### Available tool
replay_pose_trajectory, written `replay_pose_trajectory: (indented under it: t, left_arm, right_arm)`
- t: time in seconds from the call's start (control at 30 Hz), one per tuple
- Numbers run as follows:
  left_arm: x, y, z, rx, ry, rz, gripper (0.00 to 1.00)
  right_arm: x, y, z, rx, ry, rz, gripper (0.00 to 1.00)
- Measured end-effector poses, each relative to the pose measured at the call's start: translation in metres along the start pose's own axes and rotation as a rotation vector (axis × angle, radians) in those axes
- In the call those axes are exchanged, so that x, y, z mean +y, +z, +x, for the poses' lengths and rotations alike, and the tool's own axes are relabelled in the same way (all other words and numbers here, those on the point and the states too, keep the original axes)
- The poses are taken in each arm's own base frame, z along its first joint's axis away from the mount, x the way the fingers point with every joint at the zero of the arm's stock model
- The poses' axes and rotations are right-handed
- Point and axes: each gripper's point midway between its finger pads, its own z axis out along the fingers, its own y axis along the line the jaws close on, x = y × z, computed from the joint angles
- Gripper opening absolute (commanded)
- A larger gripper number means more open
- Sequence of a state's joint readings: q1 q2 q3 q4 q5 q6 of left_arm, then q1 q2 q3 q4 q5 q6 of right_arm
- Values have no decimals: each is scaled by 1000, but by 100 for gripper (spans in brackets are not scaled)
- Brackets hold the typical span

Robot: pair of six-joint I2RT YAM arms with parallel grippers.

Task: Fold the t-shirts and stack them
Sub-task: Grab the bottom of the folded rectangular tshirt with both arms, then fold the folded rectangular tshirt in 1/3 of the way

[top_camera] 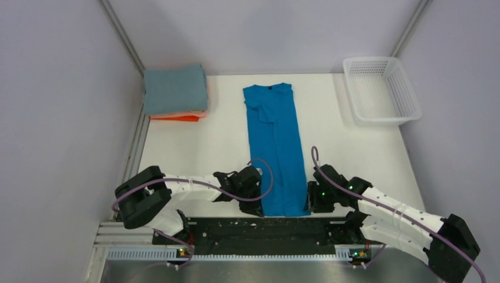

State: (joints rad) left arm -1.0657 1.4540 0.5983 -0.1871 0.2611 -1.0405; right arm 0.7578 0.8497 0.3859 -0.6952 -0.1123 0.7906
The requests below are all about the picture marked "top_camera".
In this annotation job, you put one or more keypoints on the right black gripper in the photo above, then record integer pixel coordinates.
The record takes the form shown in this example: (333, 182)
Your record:
(314, 204)

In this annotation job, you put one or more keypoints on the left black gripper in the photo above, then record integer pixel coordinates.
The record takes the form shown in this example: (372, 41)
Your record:
(253, 207)

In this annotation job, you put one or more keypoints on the bright blue t-shirt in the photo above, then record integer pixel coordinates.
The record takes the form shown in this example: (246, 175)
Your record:
(275, 144)

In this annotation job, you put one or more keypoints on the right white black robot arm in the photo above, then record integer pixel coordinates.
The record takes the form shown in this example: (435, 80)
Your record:
(445, 244)

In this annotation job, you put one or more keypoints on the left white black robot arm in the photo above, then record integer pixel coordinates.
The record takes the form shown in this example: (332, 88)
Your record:
(148, 199)

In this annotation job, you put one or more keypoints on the folded pink t-shirt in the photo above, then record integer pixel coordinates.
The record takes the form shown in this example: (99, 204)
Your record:
(198, 114)

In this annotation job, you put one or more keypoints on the folded orange t-shirt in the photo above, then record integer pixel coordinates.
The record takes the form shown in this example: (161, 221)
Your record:
(179, 118)

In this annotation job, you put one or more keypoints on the folded grey-blue t-shirt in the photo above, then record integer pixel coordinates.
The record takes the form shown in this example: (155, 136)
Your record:
(175, 90)

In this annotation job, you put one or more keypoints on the white plastic basket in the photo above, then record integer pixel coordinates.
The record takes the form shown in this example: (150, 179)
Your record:
(379, 91)

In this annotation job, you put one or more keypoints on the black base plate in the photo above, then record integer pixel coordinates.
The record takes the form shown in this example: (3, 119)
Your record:
(271, 236)

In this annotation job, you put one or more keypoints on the aluminium frame rail front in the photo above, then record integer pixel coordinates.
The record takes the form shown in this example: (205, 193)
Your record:
(113, 241)

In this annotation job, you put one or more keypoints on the left aluminium corner post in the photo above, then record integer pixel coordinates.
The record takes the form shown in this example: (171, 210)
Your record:
(122, 35)

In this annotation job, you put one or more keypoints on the aluminium corner post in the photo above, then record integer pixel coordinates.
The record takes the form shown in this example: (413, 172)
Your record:
(122, 35)
(410, 28)

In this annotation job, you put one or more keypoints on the right aluminium corner post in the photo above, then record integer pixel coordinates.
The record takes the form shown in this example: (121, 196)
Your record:
(410, 28)

